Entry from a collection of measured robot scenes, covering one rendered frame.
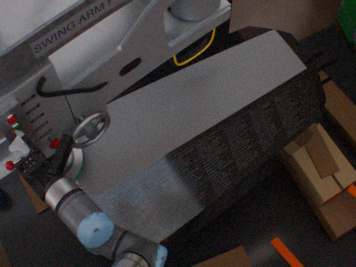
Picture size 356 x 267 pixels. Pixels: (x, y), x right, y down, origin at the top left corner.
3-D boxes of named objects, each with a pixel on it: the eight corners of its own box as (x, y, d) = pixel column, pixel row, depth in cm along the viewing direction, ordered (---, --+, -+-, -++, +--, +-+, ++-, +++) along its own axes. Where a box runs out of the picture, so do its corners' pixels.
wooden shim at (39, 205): (19, 176, 275) (18, 175, 274) (34, 168, 277) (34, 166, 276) (39, 213, 266) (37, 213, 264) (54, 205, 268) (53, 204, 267)
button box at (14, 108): (40, 142, 152) (14, 95, 127) (44, 148, 151) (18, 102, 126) (19, 157, 150) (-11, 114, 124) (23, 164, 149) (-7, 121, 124)
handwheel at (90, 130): (97, 109, 169) (90, 85, 155) (115, 130, 165) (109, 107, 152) (61, 136, 165) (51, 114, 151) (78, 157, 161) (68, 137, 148)
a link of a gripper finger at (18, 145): (-2, 136, 128) (17, 159, 125) (14, 122, 130) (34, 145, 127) (2, 142, 131) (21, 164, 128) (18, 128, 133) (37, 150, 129)
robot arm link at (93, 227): (92, 255, 122) (82, 245, 113) (60, 220, 126) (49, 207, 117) (120, 231, 124) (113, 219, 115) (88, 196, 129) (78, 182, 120)
